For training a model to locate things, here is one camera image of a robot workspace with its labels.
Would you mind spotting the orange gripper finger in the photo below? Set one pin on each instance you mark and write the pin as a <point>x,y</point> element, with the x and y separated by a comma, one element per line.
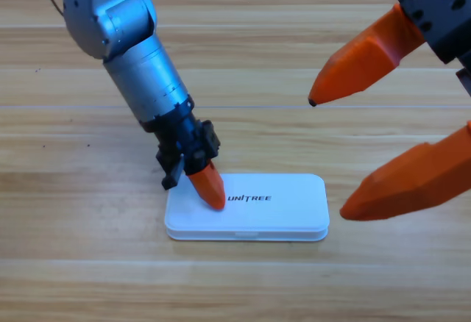
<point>404,186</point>

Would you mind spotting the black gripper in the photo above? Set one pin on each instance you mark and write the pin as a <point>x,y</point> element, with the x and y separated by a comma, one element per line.
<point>180,142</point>
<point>449,13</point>

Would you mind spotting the white Unitree pencil case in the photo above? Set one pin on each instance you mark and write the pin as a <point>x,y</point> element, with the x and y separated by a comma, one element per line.
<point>276,208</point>

